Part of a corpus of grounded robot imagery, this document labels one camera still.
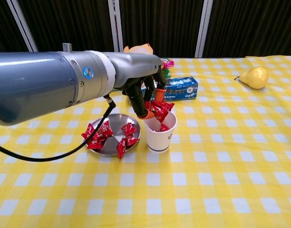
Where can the white paper cup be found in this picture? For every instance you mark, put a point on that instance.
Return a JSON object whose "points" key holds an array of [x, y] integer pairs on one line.
{"points": [[159, 142]]}

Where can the yellow pear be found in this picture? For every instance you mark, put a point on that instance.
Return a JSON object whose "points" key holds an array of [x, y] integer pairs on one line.
{"points": [[255, 78]]}

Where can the white metal frame post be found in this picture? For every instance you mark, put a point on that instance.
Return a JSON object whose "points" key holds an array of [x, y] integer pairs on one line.
{"points": [[203, 28], [22, 23], [115, 23]]}

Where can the black curtain panel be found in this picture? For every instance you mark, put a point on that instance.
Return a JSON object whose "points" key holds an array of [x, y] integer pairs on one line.
{"points": [[2, 23], [171, 23], [255, 23], [71, 23]]}

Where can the orange plush toy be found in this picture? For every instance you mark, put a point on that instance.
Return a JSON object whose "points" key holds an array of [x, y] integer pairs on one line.
{"points": [[140, 49]]}

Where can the yellow white checkered tablecloth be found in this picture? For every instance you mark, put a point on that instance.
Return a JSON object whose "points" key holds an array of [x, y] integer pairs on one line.
{"points": [[207, 166]]}

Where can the pink green red tassel toy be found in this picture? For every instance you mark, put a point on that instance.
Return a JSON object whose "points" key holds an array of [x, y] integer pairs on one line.
{"points": [[168, 64]]}

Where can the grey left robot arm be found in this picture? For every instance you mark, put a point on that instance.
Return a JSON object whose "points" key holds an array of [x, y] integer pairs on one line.
{"points": [[41, 83]]}

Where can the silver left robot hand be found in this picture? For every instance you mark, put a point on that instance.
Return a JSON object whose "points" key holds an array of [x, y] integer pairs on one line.
{"points": [[136, 69]]}

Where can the round silver metal plate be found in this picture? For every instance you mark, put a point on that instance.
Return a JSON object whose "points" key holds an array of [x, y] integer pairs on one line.
{"points": [[117, 121]]}

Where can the blue cookie box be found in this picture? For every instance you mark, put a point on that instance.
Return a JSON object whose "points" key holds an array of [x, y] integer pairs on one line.
{"points": [[183, 89]]}

